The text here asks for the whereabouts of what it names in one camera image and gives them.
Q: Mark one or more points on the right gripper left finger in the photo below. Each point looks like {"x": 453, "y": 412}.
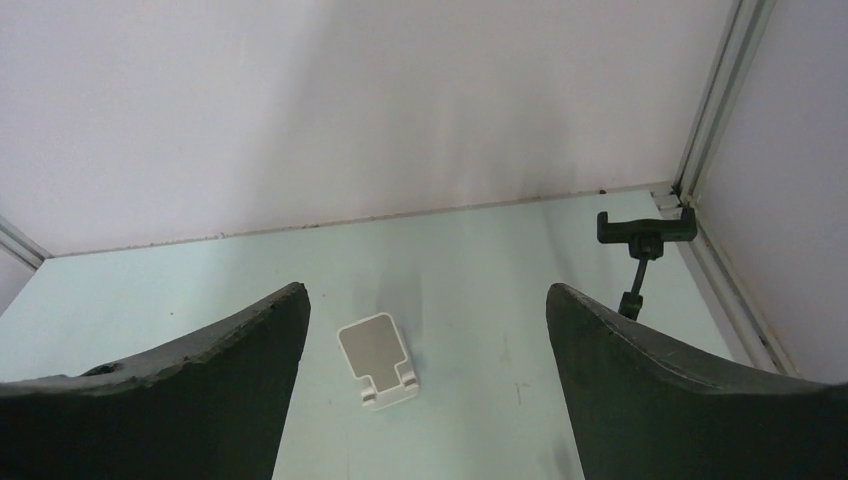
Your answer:
{"x": 211, "y": 404}

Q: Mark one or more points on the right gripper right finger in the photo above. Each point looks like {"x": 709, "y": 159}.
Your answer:
{"x": 644, "y": 405}

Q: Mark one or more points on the black round-base phone stand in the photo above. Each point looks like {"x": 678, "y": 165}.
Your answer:
{"x": 645, "y": 239}

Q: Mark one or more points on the white folding phone stand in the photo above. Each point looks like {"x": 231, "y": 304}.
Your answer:
{"x": 377, "y": 356}

